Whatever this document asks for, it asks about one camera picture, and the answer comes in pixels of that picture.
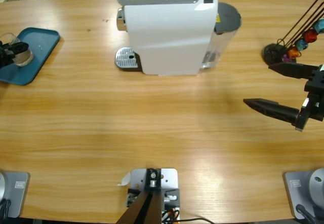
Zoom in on dark camera post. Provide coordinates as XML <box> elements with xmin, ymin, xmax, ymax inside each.
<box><xmin>115</xmin><ymin>167</ymin><xmax>163</xmax><ymax>224</ymax></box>

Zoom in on clear drinking glass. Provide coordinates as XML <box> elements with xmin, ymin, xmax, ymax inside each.
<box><xmin>0</xmin><ymin>32</ymin><xmax>34</xmax><ymax>67</ymax></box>

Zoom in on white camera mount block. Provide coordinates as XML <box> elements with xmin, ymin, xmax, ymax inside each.
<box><xmin>126</xmin><ymin>167</ymin><xmax>181</xmax><ymax>224</ymax></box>

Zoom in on blue coffee capsule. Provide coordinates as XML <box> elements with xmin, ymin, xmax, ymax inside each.
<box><xmin>296</xmin><ymin>39</ymin><xmax>309</xmax><ymax>52</ymax></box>
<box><xmin>314</xmin><ymin>18</ymin><xmax>324</xmax><ymax>34</ymax></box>

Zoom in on thin black cable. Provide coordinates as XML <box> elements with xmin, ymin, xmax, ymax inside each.
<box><xmin>177</xmin><ymin>217</ymin><xmax>216</xmax><ymax>224</ymax></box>

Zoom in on metal drip tray grate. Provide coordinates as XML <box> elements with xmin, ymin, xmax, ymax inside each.
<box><xmin>115</xmin><ymin>47</ymin><xmax>140</xmax><ymax>70</ymax></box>

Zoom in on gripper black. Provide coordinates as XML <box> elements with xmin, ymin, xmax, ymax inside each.
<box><xmin>0</xmin><ymin>41</ymin><xmax>29</xmax><ymax>69</ymax></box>
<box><xmin>243</xmin><ymin>61</ymin><xmax>324</xmax><ymax>132</ymax></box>

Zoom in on clear water tank dark lid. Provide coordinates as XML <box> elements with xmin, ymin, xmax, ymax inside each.
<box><xmin>199</xmin><ymin>2</ymin><xmax>242</xmax><ymax>69</ymax></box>

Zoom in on white capsule coffee machine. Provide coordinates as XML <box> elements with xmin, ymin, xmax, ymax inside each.
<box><xmin>115</xmin><ymin>0</ymin><xmax>219</xmax><ymax>77</ymax></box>

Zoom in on black arm base cable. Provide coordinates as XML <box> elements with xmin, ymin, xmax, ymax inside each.
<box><xmin>0</xmin><ymin>199</ymin><xmax>11</xmax><ymax>218</ymax></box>
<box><xmin>295</xmin><ymin>204</ymin><xmax>318</xmax><ymax>224</ymax></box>

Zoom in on orange coffee capsule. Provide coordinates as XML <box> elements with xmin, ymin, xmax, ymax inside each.
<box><xmin>288</xmin><ymin>47</ymin><xmax>301</xmax><ymax>59</ymax></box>

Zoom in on white tape strip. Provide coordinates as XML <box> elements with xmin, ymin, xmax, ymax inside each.
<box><xmin>116</xmin><ymin>172</ymin><xmax>132</xmax><ymax>186</ymax></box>

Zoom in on black capsule holder with rods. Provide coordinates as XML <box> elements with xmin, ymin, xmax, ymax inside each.
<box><xmin>262</xmin><ymin>0</ymin><xmax>324</xmax><ymax>65</ymax></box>

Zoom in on red coffee capsule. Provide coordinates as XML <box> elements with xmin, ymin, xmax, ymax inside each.
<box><xmin>303</xmin><ymin>29</ymin><xmax>318</xmax><ymax>42</ymax></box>

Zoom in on teal serving tray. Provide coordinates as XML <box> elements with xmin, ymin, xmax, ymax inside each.
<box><xmin>0</xmin><ymin>27</ymin><xmax>61</xmax><ymax>87</ymax></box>

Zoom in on orange wires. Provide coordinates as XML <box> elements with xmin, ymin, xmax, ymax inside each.
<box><xmin>161</xmin><ymin>207</ymin><xmax>179</xmax><ymax>222</ymax></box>

